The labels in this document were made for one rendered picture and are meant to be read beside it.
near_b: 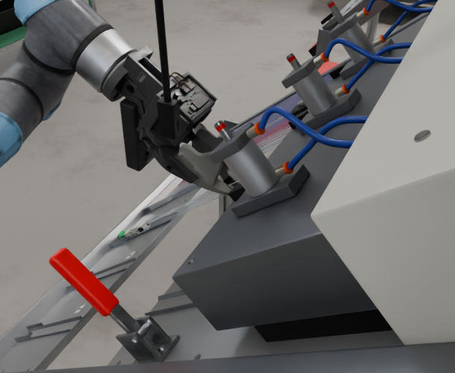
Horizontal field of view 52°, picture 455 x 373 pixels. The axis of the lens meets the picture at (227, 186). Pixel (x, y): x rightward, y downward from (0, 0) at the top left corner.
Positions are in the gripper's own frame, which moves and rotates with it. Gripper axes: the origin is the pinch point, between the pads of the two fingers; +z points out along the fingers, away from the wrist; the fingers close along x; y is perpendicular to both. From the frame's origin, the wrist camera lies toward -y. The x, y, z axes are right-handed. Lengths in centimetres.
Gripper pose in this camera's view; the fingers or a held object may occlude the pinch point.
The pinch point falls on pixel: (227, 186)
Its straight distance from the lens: 62.8
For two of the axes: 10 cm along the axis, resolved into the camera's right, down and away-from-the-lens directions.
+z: 7.4, 6.8, 0.4
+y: 4.8, -4.8, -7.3
